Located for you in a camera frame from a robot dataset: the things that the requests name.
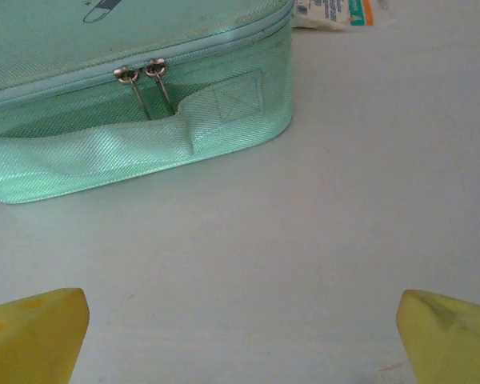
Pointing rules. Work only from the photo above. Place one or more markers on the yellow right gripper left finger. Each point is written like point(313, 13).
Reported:
point(28, 340)

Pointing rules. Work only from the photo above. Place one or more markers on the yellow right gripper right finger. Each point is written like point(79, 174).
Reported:
point(452, 344)

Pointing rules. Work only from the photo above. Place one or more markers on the mint green zip case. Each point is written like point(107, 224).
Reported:
point(104, 40)

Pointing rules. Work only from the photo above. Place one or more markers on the white printed medicine packet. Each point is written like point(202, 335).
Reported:
point(328, 14)

